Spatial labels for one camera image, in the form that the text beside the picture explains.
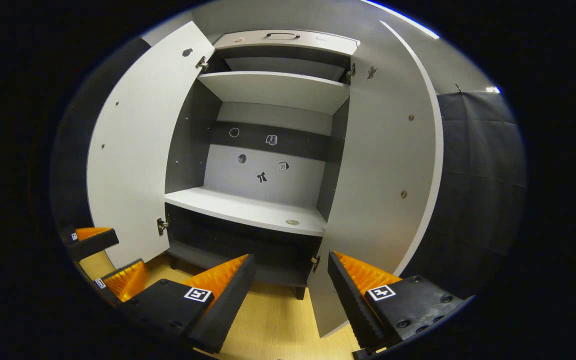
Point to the black backdrop cloth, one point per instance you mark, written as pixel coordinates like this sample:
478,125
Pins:
478,190

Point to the metal door hinge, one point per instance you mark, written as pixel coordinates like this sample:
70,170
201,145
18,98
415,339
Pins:
161,226
351,70
315,263
202,63

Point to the white cabinet shelf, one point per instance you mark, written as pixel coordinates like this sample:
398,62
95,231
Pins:
248,210
278,90

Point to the white cabinet drawer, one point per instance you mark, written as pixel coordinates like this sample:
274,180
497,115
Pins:
248,44

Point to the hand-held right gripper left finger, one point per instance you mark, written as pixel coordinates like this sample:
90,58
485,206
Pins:
228,310

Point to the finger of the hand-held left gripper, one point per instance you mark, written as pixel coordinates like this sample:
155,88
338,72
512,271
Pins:
125,282
95,245

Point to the white cabinet door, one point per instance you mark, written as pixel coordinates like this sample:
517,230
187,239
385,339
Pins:
378,165
138,150

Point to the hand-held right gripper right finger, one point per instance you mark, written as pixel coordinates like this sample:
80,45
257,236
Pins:
353,300

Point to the small ceiling light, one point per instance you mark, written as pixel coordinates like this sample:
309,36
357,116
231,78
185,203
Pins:
493,90

